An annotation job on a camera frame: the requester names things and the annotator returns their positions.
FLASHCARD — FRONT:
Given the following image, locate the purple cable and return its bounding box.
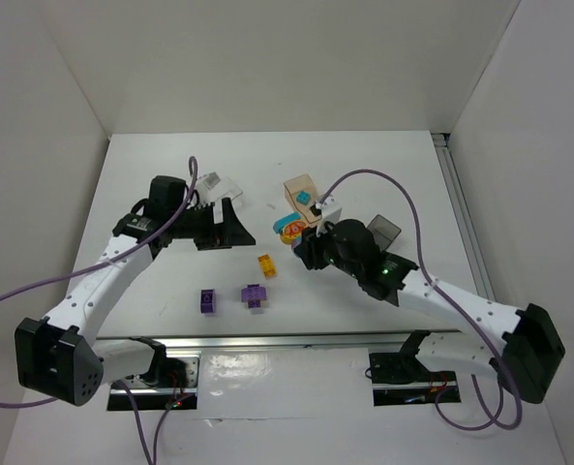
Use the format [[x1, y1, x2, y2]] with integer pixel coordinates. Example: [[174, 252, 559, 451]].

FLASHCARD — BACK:
[[0, 155, 198, 465], [317, 169, 525, 431]]

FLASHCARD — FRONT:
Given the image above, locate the grey plastic container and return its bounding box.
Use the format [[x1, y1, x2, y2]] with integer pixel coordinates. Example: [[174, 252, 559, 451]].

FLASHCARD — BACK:
[[367, 214, 402, 251]]

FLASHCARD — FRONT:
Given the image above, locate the small teal lego brick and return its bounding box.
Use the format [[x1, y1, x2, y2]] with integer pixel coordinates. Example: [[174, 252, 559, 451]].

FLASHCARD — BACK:
[[296, 191, 311, 205]]

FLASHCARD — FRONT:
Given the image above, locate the dark purple lego brick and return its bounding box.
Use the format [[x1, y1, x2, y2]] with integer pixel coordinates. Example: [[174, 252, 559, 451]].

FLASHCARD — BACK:
[[199, 289, 217, 315]]

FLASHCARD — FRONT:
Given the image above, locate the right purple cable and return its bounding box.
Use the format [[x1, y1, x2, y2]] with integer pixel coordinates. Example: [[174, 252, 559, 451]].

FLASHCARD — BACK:
[[317, 169, 525, 431]]

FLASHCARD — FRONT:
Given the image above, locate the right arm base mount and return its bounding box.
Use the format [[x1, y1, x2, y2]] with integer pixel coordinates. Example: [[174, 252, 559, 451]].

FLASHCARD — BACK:
[[364, 353, 461, 407]]

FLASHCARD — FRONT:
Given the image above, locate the yellow orange printed lego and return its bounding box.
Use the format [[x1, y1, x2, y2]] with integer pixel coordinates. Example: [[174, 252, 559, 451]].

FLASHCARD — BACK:
[[280, 220, 307, 245]]

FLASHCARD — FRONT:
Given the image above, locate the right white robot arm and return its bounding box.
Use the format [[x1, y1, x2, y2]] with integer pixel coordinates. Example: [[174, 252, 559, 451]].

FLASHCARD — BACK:
[[294, 219, 565, 404]]

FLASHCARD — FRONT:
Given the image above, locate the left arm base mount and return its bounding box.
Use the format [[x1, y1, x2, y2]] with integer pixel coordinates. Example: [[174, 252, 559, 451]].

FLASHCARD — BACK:
[[104, 351, 200, 412]]

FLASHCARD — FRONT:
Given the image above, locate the curved teal lego brick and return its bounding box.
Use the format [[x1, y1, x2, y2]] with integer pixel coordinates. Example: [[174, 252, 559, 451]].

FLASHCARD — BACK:
[[272, 212, 301, 233]]

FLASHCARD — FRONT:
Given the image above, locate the clear plastic container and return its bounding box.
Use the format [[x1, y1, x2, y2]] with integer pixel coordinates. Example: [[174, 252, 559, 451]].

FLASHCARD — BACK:
[[212, 176, 243, 205]]

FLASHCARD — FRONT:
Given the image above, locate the light purple lego piece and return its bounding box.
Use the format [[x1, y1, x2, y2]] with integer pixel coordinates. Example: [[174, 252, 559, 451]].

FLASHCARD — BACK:
[[241, 284, 267, 309]]

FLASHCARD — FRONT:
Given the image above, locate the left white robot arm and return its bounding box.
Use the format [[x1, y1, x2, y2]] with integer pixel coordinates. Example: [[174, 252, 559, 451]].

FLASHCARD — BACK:
[[15, 175, 256, 406]]

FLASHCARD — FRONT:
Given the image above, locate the aluminium rail right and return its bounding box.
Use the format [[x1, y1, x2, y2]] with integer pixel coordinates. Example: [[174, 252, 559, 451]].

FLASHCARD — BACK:
[[431, 133, 496, 301]]

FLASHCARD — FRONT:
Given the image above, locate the aluminium rail front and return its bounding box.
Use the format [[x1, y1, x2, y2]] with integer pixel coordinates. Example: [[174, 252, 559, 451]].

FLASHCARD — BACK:
[[92, 330, 421, 351]]

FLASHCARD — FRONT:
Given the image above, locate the orange plastic container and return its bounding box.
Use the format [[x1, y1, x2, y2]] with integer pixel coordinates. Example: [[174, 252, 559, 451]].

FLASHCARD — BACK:
[[284, 173, 342, 227]]

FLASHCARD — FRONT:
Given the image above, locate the yellow lego plate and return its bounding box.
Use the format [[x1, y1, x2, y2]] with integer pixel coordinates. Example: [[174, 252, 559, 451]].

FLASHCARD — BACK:
[[257, 254, 277, 279]]

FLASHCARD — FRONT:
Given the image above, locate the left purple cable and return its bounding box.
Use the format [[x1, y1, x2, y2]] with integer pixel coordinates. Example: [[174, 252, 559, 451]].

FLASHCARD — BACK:
[[0, 155, 198, 465]]

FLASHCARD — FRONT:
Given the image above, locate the aluminium rail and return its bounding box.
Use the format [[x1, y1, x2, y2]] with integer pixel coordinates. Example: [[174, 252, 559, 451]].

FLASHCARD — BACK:
[[431, 133, 496, 301], [92, 330, 421, 351]]

